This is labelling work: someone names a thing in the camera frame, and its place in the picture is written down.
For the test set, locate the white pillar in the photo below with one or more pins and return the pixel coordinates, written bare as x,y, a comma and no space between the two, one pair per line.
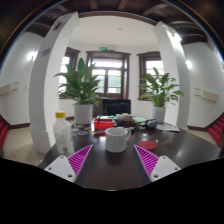
174,62
43,89

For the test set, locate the small grey round teapot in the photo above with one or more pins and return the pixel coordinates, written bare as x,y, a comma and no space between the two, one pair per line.
152,123

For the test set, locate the green exit sign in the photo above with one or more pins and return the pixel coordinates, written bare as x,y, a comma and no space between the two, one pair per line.
102,48

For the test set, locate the left potted green plant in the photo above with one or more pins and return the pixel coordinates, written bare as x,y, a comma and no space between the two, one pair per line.
81,86

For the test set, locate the left wall air conditioner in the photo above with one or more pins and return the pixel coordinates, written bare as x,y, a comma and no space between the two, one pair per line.
8,88

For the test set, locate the papers on table right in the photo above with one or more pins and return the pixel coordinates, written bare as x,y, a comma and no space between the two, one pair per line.
167,127

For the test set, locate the left white pillar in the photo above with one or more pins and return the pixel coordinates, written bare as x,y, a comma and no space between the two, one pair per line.
43,89

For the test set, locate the right wooden window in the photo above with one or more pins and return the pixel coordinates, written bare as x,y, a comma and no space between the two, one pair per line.
150,63

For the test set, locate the clear plastic bottle yellow cap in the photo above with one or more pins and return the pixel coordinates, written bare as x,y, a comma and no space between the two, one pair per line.
63,134

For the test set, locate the colourful round coasters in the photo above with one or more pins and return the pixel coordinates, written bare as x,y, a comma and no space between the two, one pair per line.
82,130

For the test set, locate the potted green plant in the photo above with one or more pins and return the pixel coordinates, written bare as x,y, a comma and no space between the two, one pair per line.
160,89
81,86

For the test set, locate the round red coaster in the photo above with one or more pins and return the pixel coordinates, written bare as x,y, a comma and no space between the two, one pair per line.
149,145

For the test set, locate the red plastic basket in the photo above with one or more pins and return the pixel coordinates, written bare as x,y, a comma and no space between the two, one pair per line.
103,123

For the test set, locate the black chair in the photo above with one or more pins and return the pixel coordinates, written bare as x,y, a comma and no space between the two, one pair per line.
116,106

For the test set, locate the centre wooden window door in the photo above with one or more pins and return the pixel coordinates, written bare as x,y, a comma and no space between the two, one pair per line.
112,69

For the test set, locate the right potted green plant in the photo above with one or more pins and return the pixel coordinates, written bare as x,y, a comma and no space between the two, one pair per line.
160,89

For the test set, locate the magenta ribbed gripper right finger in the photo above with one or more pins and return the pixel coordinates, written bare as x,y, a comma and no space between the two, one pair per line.
156,167

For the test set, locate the white speckled ceramic mug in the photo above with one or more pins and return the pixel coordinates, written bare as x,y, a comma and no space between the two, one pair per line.
116,139

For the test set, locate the right white pillar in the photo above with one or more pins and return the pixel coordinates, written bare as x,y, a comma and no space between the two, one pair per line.
174,62

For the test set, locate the right wall air conditioner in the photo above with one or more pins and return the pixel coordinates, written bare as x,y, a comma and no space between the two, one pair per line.
206,94

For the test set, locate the wall air conditioner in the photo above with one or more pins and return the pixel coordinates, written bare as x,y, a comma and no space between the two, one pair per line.
8,88
206,94

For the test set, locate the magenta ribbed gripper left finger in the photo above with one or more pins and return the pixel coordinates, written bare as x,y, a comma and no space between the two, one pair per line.
69,167

